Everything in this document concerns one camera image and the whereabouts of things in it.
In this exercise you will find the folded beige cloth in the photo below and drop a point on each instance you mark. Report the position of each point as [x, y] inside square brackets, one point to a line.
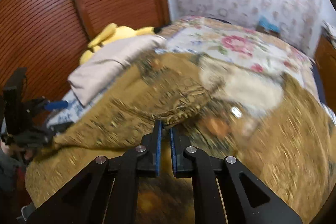
[94, 75]

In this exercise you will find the yellow Pikachu plush toy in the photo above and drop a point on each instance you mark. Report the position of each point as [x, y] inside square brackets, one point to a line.
[111, 33]

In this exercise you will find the wooden louvered wardrobe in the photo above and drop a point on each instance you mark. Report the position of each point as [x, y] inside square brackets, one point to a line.
[48, 36]

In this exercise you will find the box with blue item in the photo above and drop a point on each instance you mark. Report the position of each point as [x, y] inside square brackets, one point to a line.
[266, 27]

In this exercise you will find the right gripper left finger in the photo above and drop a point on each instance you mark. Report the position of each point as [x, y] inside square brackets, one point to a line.
[106, 190]

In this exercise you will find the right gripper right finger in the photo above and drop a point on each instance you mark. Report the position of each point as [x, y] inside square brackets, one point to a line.
[225, 190]

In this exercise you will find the wooden sideboard cabinet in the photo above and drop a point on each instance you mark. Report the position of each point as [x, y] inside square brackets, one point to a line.
[325, 61]

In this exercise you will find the mustard patterned garment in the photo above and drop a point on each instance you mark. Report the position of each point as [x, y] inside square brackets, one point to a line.
[274, 126]

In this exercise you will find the pink floral quilt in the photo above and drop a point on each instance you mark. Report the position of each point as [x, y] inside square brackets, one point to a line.
[242, 46]

